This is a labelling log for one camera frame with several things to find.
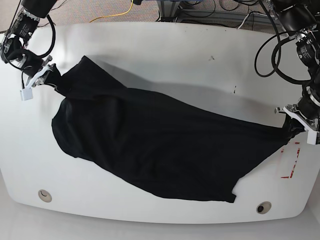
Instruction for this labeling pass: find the red tape rectangle marking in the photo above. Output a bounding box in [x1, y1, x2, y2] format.
[277, 141, 301, 179]

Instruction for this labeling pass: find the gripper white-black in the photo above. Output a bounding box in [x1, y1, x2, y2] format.
[20, 55, 56, 101]
[273, 99, 320, 146]

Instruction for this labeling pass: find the yellow cable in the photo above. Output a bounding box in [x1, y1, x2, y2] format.
[89, 0, 133, 23]

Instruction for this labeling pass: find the black t-shirt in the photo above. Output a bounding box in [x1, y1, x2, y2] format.
[45, 56, 304, 203]

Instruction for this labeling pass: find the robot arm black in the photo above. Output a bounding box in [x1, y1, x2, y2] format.
[259, 0, 320, 145]
[0, 0, 59, 101]

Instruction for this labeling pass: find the right table grommet hole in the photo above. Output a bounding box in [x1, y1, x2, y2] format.
[256, 201, 272, 215]

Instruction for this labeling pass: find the table grommet hole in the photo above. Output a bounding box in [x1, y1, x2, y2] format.
[38, 189, 52, 203]
[256, 201, 272, 215]

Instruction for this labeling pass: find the left table grommet hole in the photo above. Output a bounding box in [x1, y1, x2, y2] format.
[38, 189, 52, 203]

